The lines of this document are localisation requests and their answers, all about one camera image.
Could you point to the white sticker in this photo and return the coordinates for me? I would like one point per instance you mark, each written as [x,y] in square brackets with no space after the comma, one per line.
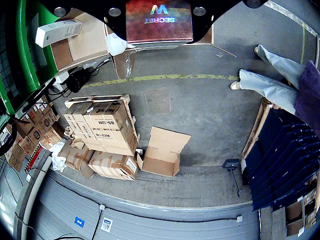
[106,224]

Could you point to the black power brick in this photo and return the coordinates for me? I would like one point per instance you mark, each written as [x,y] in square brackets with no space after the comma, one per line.
[76,83]

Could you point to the white plastic bag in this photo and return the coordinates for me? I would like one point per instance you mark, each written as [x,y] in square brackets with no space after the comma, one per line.
[58,160]

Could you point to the W165 printed cardboard box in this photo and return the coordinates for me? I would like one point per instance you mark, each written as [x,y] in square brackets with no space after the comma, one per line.
[75,120]

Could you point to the large cardboard box open flaps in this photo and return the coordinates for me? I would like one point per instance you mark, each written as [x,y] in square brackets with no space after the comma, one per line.
[162,150]

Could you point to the tall white carton box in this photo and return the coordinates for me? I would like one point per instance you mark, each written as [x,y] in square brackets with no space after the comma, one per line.
[57,32]

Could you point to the white spray bottle teal label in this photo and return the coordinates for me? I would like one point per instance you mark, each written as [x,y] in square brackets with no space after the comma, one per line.
[117,45]

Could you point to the BS printed cardboard box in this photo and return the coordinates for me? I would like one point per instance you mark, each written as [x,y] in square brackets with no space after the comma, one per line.
[110,120]

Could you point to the white power strip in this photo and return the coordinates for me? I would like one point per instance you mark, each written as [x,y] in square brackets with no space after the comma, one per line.
[61,80]

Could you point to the flattened cardboard sheet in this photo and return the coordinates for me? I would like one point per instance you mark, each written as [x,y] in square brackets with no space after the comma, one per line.
[100,98]

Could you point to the blue pallet stack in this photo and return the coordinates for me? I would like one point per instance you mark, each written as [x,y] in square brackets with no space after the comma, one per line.
[280,155]

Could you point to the red Secret carton box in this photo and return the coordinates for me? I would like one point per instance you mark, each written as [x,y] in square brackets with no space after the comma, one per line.
[160,27]

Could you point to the taped cardboard box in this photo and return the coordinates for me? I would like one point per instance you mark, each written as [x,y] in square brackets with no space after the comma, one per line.
[110,165]
[75,155]

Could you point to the beige shoe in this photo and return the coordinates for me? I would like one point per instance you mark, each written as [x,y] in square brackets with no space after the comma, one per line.
[235,85]
[256,50]

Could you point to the purple garment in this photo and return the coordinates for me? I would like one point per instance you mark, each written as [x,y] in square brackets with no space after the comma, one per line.
[310,100]

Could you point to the wooden frame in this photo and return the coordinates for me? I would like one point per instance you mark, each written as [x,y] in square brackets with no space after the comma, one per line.
[257,120]

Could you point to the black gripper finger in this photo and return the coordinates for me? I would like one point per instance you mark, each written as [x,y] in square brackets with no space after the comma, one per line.
[100,10]
[212,7]

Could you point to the blue sticker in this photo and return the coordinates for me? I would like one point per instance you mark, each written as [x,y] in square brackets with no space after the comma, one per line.
[79,221]

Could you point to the red bar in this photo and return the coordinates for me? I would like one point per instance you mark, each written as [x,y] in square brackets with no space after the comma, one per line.
[33,158]

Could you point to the shallow brown cardboard box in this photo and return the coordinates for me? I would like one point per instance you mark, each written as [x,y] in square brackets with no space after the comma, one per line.
[123,65]
[85,42]

